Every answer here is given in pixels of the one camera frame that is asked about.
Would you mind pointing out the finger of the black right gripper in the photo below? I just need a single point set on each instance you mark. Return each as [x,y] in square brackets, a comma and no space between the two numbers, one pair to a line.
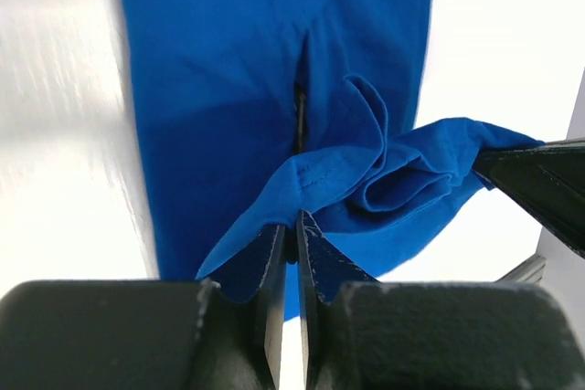
[546,181]

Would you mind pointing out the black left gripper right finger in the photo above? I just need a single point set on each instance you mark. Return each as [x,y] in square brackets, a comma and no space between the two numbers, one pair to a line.
[360,333]

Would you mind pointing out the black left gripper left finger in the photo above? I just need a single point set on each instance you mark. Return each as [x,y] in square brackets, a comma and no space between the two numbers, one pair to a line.
[221,332]

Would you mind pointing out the blue printed t-shirt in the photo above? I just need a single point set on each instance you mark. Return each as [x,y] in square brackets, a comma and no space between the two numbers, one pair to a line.
[249,112]

